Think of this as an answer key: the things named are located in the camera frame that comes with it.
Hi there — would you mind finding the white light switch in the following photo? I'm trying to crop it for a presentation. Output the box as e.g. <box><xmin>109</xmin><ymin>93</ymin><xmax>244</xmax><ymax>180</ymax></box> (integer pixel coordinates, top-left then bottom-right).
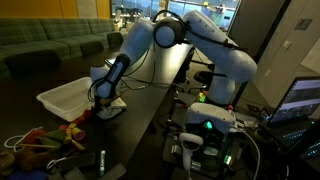
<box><xmin>282</xmin><ymin>39</ymin><xmax>293</xmax><ymax>50</ymax></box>

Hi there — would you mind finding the black office chair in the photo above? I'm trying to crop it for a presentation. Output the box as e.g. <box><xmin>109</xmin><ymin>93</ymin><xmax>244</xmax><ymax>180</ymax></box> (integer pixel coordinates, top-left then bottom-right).
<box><xmin>193</xmin><ymin>70</ymin><xmax>224</xmax><ymax>92</ymax></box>

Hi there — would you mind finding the open laptop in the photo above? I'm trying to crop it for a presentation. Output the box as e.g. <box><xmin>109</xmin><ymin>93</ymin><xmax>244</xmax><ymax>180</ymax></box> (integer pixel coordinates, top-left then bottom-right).
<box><xmin>263</xmin><ymin>76</ymin><xmax>320</xmax><ymax>160</ymax></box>

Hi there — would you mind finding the black control box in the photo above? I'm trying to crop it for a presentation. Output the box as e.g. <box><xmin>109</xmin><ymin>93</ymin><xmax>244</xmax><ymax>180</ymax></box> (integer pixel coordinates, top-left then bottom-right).
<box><xmin>199</xmin><ymin>133</ymin><xmax>245</xmax><ymax>172</ymax></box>

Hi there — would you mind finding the tablet with lit screen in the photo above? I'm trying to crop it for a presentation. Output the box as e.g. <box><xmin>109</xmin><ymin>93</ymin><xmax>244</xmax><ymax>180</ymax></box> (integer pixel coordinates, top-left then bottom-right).
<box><xmin>105</xmin><ymin>57</ymin><xmax>118</xmax><ymax>67</ymax></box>

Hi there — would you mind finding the green felt toy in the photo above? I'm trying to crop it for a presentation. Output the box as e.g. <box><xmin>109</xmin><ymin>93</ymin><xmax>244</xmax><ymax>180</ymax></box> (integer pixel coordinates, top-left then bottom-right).
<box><xmin>44</xmin><ymin>129</ymin><xmax>68</xmax><ymax>143</ymax></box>

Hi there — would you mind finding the brown plush toy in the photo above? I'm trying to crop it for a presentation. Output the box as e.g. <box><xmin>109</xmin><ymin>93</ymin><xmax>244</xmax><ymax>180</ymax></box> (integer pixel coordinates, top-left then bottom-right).
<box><xmin>0</xmin><ymin>149</ymin><xmax>51</xmax><ymax>174</ymax></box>

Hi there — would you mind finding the thin wooden stick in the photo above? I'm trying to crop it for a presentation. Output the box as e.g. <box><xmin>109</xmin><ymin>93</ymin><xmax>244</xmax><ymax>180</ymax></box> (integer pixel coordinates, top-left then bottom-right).
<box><xmin>18</xmin><ymin>143</ymin><xmax>58</xmax><ymax>149</ymax></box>

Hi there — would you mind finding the white cable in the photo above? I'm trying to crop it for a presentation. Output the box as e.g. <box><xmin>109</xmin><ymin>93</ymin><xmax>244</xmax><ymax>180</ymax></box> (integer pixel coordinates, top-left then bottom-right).
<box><xmin>243</xmin><ymin>131</ymin><xmax>262</xmax><ymax>180</ymax></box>

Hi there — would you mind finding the green yellow small toy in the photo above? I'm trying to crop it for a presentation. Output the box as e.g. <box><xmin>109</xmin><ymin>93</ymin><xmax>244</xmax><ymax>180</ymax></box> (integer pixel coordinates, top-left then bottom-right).
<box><xmin>197</xmin><ymin>92</ymin><xmax>208</xmax><ymax>104</ymax></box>

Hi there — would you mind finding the grey wall sign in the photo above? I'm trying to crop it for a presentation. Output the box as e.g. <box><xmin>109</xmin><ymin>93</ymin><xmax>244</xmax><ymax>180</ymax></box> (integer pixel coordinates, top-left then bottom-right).
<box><xmin>294</xmin><ymin>18</ymin><xmax>314</xmax><ymax>32</ymax></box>

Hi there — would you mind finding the red soft toy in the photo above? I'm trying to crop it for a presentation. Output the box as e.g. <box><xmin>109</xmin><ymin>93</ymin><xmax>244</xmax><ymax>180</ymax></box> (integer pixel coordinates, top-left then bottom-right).
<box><xmin>23</xmin><ymin>129</ymin><xmax>48</xmax><ymax>144</ymax></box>

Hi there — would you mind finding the white plastic bin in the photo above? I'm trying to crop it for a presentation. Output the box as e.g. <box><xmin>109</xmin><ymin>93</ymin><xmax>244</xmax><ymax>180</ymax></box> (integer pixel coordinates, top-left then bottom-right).
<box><xmin>36</xmin><ymin>76</ymin><xmax>98</xmax><ymax>123</ymax></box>

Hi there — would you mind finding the black rectangular block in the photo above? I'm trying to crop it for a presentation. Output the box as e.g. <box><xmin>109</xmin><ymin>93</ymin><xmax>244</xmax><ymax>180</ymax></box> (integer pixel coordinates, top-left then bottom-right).
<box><xmin>59</xmin><ymin>152</ymin><xmax>97</xmax><ymax>169</ymax></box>
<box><xmin>64</xmin><ymin>166</ymin><xmax>88</xmax><ymax>180</ymax></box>
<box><xmin>98</xmin><ymin>163</ymin><xmax>128</xmax><ymax>180</ymax></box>

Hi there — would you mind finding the white terry cloth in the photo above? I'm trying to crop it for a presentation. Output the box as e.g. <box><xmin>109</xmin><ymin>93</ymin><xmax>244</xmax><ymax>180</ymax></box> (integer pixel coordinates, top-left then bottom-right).
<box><xmin>96</xmin><ymin>98</ymin><xmax>128</xmax><ymax>120</ymax></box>

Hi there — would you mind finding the blue bean bag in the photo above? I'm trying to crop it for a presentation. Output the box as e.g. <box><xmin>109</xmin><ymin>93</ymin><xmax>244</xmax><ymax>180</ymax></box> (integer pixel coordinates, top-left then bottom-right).
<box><xmin>6</xmin><ymin>169</ymin><xmax>48</xmax><ymax>180</ymax></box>

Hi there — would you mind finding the white VR headset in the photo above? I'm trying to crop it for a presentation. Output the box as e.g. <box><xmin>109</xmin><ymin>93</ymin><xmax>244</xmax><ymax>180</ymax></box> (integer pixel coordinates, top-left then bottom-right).
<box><xmin>185</xmin><ymin>102</ymin><xmax>237</xmax><ymax>134</ymax></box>

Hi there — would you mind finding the white cord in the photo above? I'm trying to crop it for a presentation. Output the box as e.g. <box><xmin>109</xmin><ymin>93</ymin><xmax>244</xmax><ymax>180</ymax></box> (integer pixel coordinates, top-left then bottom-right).
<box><xmin>3</xmin><ymin>126</ymin><xmax>44</xmax><ymax>149</ymax></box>

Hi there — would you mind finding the dark ottoman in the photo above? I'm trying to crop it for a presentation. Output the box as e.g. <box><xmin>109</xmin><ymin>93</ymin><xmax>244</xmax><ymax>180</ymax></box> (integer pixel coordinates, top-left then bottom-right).
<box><xmin>79</xmin><ymin>40</ymin><xmax>105</xmax><ymax>56</ymax></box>

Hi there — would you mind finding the red orange small toy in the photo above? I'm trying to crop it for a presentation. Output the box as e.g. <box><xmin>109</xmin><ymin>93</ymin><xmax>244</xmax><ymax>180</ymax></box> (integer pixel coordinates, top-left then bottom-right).
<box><xmin>72</xmin><ymin>109</ymin><xmax>93</xmax><ymax>125</ymax></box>

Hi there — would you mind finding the green plaid sofa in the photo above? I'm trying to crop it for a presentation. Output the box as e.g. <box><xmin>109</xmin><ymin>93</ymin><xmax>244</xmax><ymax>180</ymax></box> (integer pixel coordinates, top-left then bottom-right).
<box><xmin>0</xmin><ymin>18</ymin><xmax>116</xmax><ymax>79</ymax></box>

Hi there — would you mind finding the yellow pink cylinder toy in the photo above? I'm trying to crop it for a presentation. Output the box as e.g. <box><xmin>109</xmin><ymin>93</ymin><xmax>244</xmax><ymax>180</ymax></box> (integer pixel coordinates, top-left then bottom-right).
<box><xmin>68</xmin><ymin>124</ymin><xmax>87</xmax><ymax>142</ymax></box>

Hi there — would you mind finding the white green marker pen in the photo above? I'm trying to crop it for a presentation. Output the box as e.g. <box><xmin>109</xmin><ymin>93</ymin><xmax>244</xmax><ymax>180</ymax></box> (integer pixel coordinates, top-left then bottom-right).
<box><xmin>99</xmin><ymin>149</ymin><xmax>107</xmax><ymax>178</ymax></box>

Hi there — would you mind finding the white ring loop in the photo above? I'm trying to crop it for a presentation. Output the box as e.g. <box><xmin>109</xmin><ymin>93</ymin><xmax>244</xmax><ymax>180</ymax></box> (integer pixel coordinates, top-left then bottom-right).
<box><xmin>46</xmin><ymin>156</ymin><xmax>68</xmax><ymax>170</ymax></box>

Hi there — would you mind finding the white VR controller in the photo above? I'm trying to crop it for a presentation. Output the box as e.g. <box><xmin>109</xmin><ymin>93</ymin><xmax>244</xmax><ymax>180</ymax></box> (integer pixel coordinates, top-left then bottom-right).
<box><xmin>178</xmin><ymin>132</ymin><xmax>204</xmax><ymax>174</ymax></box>

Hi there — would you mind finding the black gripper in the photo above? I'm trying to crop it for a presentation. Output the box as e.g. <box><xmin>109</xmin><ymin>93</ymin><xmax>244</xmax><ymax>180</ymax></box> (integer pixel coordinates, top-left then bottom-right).
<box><xmin>93</xmin><ymin>95</ymin><xmax>113</xmax><ymax>113</ymax></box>

